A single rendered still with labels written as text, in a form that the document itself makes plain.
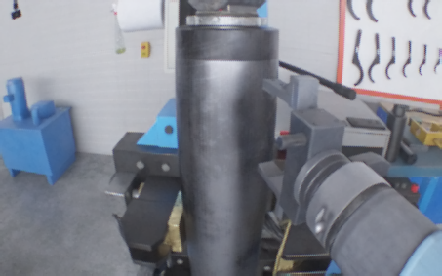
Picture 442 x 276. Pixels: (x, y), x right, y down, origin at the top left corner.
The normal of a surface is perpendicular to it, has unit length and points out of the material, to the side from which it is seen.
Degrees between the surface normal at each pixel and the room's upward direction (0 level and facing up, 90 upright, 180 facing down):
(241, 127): 90
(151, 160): 90
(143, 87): 90
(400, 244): 35
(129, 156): 90
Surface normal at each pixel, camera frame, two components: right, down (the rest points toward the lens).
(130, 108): -0.10, 0.43
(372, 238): -0.73, -0.50
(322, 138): 0.28, 0.41
